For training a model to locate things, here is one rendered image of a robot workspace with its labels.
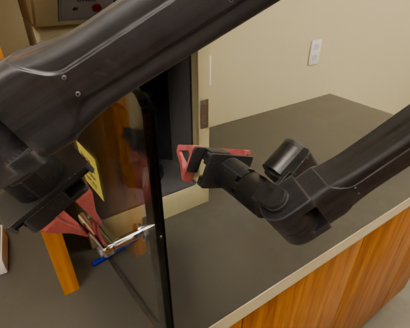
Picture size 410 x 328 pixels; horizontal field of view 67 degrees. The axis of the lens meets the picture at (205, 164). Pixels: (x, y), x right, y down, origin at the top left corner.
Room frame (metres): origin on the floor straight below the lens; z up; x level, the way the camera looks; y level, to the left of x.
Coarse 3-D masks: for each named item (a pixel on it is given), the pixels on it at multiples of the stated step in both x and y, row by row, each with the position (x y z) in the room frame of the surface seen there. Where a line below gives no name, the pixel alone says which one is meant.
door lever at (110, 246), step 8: (80, 216) 0.31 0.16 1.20; (88, 216) 0.31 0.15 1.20; (88, 224) 0.29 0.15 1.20; (96, 224) 0.29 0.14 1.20; (136, 224) 0.29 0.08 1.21; (88, 232) 0.28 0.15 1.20; (96, 232) 0.28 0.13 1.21; (104, 232) 0.28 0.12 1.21; (136, 232) 0.28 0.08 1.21; (96, 240) 0.26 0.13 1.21; (104, 240) 0.26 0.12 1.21; (120, 240) 0.27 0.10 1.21; (128, 240) 0.27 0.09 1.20; (104, 248) 0.25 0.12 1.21; (112, 248) 0.25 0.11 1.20; (104, 256) 0.25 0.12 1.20
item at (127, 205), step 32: (128, 96) 0.27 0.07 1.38; (96, 128) 0.35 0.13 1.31; (128, 128) 0.27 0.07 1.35; (96, 160) 0.37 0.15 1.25; (128, 160) 0.28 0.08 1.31; (128, 192) 0.30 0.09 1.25; (128, 224) 0.31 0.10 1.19; (160, 224) 0.25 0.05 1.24; (128, 256) 0.33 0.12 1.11; (160, 256) 0.25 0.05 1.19; (128, 288) 0.35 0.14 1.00; (160, 288) 0.25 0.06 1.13; (160, 320) 0.26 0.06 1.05
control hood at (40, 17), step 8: (32, 0) 0.45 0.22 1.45; (40, 0) 0.45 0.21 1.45; (48, 0) 0.46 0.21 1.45; (56, 0) 0.46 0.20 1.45; (32, 8) 0.46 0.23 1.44; (40, 8) 0.46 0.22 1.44; (48, 8) 0.47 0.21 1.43; (56, 8) 0.47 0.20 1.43; (32, 16) 0.47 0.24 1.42; (40, 16) 0.47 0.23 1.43; (48, 16) 0.48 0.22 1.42; (56, 16) 0.48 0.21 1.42; (40, 24) 0.48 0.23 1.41; (48, 24) 0.48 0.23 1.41; (56, 24) 0.49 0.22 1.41; (64, 24) 0.50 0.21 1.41; (72, 24) 0.51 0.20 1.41
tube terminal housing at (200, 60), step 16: (32, 32) 0.51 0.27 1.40; (48, 32) 0.51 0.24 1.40; (64, 32) 0.52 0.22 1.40; (208, 48) 0.67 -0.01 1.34; (192, 64) 0.68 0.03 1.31; (208, 64) 0.67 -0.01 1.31; (192, 80) 0.68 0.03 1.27; (208, 80) 0.67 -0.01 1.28; (192, 96) 0.68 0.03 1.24; (208, 96) 0.67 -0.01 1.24; (208, 112) 0.67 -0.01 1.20; (208, 128) 0.67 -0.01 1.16; (208, 144) 0.67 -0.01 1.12; (176, 192) 0.62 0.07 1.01; (192, 192) 0.64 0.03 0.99; (208, 192) 0.67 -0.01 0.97; (80, 208) 0.51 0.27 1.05; (176, 208) 0.62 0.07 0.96
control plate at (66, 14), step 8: (64, 0) 0.47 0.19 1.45; (72, 0) 0.47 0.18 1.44; (80, 0) 0.48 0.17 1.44; (88, 0) 0.49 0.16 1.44; (96, 0) 0.49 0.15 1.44; (104, 0) 0.50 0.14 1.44; (112, 0) 0.51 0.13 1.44; (64, 8) 0.48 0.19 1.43; (80, 8) 0.49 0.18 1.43; (88, 8) 0.50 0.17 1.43; (64, 16) 0.49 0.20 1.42; (72, 16) 0.49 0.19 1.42; (80, 16) 0.50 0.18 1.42; (88, 16) 0.51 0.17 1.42
